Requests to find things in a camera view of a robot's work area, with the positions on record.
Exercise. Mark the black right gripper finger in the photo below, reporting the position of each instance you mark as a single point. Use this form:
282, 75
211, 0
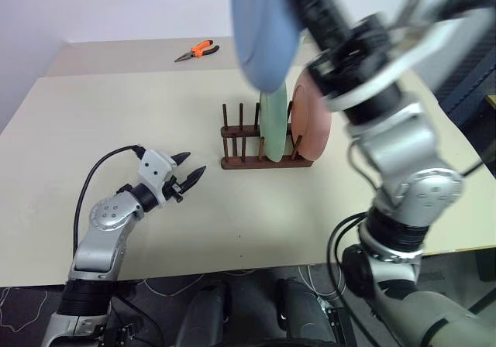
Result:
323, 2

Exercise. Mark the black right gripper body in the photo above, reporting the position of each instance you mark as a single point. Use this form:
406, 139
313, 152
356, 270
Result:
348, 52

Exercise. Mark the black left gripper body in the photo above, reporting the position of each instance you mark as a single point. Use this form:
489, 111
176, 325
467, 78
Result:
173, 190

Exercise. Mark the blue plate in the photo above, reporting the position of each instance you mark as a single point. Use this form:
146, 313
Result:
261, 29

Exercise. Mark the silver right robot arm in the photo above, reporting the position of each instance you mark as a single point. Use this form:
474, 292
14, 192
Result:
399, 149

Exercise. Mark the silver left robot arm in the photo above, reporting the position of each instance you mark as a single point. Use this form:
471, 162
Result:
100, 242

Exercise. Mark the wooden dish rack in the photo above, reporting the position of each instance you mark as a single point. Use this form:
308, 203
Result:
248, 163

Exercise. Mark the pink plate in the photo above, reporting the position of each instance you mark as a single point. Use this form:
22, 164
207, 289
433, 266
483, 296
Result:
312, 126

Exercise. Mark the green plate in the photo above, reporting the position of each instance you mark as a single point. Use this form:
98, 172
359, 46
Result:
273, 130

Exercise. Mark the orange black pliers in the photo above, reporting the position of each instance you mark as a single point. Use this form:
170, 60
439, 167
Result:
197, 49

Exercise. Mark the black fabric chair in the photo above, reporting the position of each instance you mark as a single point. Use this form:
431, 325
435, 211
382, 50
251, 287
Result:
470, 64

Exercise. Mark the dark rounded shape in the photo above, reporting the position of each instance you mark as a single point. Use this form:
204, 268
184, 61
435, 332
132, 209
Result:
302, 316
205, 316

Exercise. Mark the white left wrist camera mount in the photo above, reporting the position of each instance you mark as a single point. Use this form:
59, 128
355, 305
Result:
154, 169

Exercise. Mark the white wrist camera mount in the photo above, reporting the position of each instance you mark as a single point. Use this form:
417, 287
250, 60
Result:
154, 169
445, 37

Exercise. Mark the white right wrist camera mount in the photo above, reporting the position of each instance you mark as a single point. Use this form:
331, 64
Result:
445, 37

